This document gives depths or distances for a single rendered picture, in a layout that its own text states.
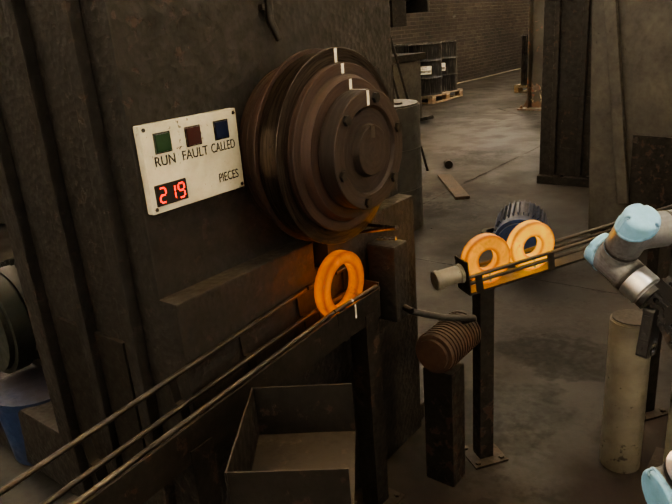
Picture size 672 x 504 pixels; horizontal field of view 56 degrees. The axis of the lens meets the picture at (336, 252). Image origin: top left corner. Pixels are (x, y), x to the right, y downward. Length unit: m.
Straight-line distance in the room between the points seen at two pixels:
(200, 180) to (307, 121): 0.27
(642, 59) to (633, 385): 2.32
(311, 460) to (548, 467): 1.14
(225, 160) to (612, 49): 2.98
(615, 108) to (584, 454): 2.31
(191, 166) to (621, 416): 1.48
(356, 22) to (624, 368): 1.27
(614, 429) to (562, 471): 0.22
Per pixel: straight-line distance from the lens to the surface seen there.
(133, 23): 1.35
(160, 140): 1.34
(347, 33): 1.83
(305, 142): 1.41
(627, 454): 2.26
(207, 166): 1.43
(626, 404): 2.16
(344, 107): 1.43
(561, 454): 2.34
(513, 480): 2.21
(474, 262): 1.93
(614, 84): 4.09
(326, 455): 1.31
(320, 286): 1.61
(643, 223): 1.39
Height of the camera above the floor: 1.39
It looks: 19 degrees down
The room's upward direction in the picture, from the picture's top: 5 degrees counter-clockwise
